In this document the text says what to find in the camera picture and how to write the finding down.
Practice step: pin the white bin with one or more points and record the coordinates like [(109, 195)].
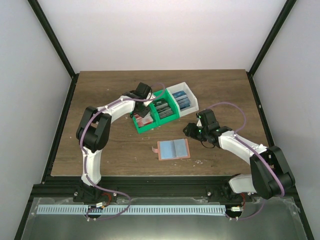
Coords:
[(194, 102)]

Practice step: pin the black card stack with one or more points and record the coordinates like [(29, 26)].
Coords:
[(163, 108)]

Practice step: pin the pink leather card holder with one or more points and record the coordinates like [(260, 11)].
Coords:
[(172, 149)]

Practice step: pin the red white card stack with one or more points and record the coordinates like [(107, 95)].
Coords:
[(143, 121)]

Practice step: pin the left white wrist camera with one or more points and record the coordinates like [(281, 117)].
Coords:
[(149, 98)]

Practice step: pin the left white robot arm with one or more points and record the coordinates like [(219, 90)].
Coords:
[(94, 128)]

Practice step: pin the right black frame post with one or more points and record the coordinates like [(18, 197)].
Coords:
[(279, 22)]

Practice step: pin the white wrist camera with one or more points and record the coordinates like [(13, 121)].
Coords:
[(149, 98), (199, 124)]

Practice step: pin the left black frame post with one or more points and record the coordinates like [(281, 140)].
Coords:
[(41, 16)]

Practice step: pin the light blue cable duct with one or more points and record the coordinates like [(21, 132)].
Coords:
[(183, 210)]

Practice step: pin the black frame post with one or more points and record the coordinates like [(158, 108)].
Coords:
[(41, 16), (279, 22)]

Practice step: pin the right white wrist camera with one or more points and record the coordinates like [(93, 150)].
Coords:
[(199, 124)]

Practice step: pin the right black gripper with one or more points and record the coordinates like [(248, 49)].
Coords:
[(190, 131)]

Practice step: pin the green bin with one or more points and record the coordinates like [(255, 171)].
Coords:
[(167, 96), (145, 128)]

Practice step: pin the black aluminium front rail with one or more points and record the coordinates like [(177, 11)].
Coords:
[(212, 187)]

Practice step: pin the middle green bin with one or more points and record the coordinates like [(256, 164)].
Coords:
[(167, 96)]

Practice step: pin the blue card stack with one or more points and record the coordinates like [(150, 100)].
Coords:
[(182, 100)]

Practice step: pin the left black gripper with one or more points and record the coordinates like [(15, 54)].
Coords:
[(143, 113)]

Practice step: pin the left green bin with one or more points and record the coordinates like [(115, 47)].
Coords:
[(145, 128)]

